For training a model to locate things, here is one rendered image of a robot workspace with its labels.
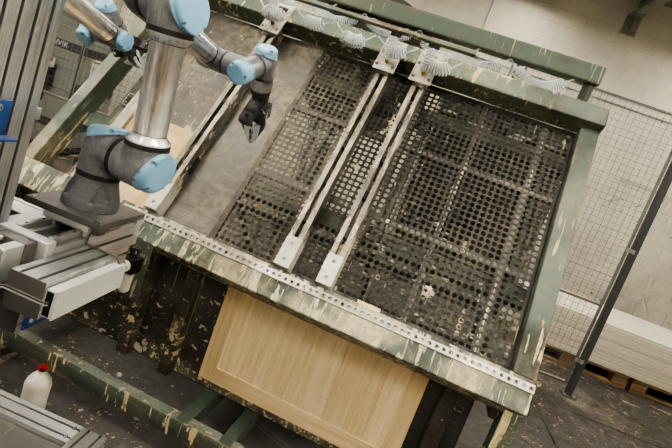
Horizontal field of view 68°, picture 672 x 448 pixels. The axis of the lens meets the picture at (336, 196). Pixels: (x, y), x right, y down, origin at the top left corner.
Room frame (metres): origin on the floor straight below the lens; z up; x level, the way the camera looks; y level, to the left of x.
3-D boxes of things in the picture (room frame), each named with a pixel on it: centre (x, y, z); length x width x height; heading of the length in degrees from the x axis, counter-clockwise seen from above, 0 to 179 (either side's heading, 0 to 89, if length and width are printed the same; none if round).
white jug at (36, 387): (1.78, 0.85, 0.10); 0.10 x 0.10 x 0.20
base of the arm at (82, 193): (1.33, 0.64, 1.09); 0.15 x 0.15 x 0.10
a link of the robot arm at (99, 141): (1.33, 0.63, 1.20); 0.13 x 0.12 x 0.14; 71
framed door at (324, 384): (1.92, -0.15, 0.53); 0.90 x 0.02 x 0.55; 78
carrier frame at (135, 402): (2.45, 0.10, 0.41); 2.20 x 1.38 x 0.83; 78
